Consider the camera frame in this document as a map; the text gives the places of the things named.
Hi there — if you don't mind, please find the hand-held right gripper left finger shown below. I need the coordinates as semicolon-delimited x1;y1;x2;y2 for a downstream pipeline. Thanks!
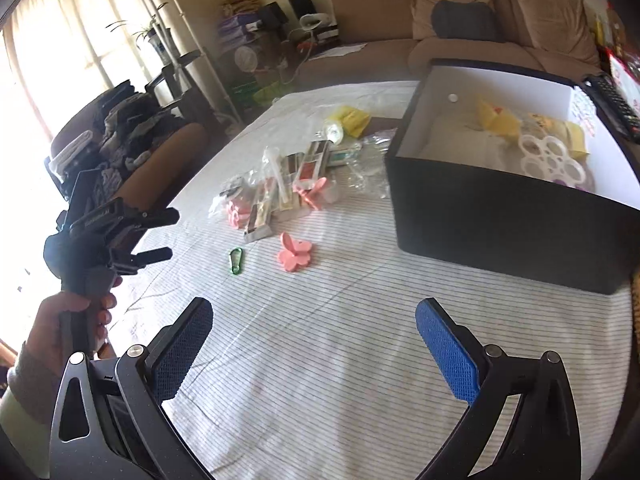
49;297;216;480

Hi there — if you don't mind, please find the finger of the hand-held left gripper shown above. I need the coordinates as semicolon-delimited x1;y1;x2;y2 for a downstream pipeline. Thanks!
127;206;181;229
117;246;174;274

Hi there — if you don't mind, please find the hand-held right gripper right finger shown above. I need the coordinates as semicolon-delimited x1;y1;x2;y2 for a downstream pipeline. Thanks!
415;297;584;480

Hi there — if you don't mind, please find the black storage box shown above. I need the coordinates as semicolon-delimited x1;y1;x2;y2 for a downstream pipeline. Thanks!
384;58;640;296

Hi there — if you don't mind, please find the person's left forearm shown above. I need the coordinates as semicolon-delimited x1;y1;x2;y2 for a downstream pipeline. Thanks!
0;341;72;466

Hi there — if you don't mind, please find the person's left hand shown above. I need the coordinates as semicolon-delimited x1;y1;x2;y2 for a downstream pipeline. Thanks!
22;276;124;367

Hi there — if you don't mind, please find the brown armchair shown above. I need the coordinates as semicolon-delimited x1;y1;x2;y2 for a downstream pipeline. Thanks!
49;89;211;213

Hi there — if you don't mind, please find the pink flower in clear bag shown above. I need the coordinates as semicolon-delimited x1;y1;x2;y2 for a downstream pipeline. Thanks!
224;199;257;232

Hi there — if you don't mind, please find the pile of clothes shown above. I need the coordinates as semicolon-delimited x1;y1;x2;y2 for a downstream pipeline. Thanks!
46;79;187;183

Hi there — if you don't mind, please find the long brown striped packet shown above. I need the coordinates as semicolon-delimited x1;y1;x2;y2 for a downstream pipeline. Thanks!
243;186;277;244

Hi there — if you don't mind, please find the white striped tablecloth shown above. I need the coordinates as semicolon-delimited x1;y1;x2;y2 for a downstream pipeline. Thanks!
107;80;633;480

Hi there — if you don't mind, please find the white plastic tube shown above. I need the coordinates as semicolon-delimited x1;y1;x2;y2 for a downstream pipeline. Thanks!
263;145;292;207

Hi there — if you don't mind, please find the pink butterfly-shaped clip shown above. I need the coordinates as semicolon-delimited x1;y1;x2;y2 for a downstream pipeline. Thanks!
292;176;342;212
276;231;316;274

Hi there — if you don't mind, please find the long packet red window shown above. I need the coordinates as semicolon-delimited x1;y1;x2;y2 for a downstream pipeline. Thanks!
294;139;332;189

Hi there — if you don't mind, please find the yellow-green bag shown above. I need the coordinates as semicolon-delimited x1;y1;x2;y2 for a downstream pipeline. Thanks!
252;82;292;107

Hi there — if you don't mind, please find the small white fan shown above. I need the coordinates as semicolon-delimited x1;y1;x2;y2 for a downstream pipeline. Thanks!
233;44;262;74

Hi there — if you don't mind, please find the green houseplant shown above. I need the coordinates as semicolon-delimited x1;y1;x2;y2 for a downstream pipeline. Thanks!
104;2;172;57

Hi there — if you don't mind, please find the white coat rack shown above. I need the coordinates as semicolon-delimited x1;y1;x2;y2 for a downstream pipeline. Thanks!
122;0;247;127

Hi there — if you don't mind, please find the white round plastic cap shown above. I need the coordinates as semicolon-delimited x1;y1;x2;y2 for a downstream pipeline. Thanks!
322;119;347;144

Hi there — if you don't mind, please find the teal small box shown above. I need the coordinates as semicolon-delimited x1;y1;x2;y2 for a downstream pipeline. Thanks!
327;145;362;167

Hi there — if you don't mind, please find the beige window curtain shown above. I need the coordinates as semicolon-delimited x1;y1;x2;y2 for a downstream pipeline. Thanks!
0;0;142;161

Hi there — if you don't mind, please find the clear plastic bag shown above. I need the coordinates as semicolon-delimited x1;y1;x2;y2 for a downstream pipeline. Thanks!
350;134;397;197

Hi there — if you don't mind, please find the yellow packet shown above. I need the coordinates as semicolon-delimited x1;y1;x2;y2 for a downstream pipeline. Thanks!
340;105;372;137
475;97;521;139

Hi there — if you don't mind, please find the white paper sheet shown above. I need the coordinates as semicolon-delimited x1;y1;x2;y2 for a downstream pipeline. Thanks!
312;42;369;61

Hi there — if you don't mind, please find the yellow sticky note pad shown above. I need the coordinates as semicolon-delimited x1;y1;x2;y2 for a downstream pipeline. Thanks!
530;112;589;155

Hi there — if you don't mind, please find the beige sofa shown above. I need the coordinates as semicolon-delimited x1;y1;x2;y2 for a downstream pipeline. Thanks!
295;0;607;97

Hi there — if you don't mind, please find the black remote control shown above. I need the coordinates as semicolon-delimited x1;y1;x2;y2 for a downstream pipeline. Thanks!
584;73;640;144

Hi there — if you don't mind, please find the dark grey cushion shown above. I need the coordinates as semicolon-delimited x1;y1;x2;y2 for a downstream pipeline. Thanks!
432;0;500;41

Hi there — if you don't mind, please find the pile of colourful boxes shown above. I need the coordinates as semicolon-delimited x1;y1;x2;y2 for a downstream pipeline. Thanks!
594;2;640;82

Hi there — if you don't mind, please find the white plastic ring tray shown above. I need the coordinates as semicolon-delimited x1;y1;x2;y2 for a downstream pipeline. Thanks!
517;132;587;187

